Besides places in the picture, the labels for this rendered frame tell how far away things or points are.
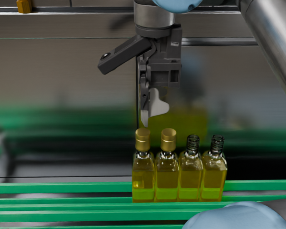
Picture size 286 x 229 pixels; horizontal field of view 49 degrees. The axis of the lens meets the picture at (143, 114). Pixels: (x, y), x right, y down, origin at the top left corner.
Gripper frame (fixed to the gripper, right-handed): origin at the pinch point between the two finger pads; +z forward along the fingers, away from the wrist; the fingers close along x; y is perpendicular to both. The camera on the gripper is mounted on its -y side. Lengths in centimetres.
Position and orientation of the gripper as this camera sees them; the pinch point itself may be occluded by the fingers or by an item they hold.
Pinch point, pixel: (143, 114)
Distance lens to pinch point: 69.5
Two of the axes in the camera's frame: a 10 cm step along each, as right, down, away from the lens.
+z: 0.0, 8.3, 5.5
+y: 10.0, 0.0, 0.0
